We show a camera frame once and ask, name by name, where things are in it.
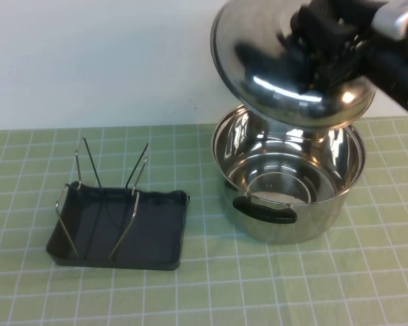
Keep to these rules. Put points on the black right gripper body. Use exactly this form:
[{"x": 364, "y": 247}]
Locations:
[{"x": 367, "y": 47}]

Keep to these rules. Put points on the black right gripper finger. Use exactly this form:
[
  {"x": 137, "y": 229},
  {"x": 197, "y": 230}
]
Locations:
[
  {"x": 330, "y": 22},
  {"x": 340, "y": 69}
]

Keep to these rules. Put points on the stainless steel lid black knob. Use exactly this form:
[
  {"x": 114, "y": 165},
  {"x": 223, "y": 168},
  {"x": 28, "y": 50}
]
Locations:
[{"x": 251, "y": 51}]

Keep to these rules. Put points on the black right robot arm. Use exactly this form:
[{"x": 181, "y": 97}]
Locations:
[{"x": 398, "y": 74}]

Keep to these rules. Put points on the green checkered tablecloth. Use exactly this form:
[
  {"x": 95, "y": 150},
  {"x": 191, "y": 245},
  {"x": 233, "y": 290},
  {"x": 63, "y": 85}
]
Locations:
[{"x": 292, "y": 288}]

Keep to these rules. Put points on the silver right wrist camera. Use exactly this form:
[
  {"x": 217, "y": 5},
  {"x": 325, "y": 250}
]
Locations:
[{"x": 394, "y": 17}]

